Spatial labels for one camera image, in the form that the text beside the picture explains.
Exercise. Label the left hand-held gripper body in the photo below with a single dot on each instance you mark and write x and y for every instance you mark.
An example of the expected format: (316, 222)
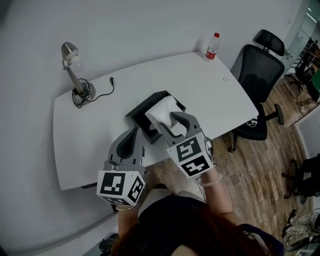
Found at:
(112, 183)

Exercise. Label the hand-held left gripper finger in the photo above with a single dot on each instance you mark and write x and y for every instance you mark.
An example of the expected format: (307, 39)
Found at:
(140, 152)
(116, 151)

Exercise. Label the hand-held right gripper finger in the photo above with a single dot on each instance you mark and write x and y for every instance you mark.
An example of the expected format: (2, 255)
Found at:
(193, 125)
(172, 140)

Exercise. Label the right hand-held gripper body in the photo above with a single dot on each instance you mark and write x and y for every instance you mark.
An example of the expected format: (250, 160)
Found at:
(190, 150)

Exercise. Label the white tissue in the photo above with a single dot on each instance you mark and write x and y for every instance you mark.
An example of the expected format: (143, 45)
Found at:
(162, 110)

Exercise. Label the person's right forearm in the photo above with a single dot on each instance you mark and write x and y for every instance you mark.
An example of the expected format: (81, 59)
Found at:
(217, 197)

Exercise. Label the person's left forearm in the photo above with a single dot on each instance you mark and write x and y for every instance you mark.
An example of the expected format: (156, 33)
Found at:
(127, 222)

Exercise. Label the black tissue box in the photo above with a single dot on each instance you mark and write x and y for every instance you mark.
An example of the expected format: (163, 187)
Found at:
(150, 136)

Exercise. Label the black desk control panel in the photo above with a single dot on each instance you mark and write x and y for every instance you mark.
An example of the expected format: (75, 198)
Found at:
(89, 185)

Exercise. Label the thin gold bangle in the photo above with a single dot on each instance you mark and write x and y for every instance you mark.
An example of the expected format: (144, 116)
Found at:
(125, 208)

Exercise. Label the person's dark shoe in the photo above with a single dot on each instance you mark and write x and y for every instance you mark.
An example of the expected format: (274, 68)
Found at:
(161, 186)

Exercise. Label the pale thick bangle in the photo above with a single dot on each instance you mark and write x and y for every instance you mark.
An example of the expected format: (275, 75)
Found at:
(215, 182)

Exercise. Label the person's grey trousers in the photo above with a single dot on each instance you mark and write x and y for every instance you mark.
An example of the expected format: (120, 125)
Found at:
(157, 197)

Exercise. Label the small clear object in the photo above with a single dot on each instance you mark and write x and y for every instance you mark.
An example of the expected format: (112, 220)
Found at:
(226, 80)

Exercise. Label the black waste bin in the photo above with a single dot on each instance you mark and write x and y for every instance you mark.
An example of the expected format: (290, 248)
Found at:
(108, 243)

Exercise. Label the person's dark top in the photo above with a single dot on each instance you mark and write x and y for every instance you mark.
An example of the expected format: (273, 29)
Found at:
(175, 212)

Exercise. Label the clear bottle with red cap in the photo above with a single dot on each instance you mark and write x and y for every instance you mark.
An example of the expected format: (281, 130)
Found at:
(212, 48)

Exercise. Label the black mesh office chair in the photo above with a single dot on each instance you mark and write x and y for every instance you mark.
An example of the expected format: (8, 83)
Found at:
(260, 70)

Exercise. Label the silver desk lamp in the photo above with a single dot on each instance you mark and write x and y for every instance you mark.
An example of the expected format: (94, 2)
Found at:
(68, 48)

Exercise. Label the pale framed board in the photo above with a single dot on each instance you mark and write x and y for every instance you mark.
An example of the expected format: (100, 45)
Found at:
(310, 135)

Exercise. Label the black swivel chair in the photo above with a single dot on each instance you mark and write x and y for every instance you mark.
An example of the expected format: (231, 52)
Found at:
(303, 67)
(308, 175)

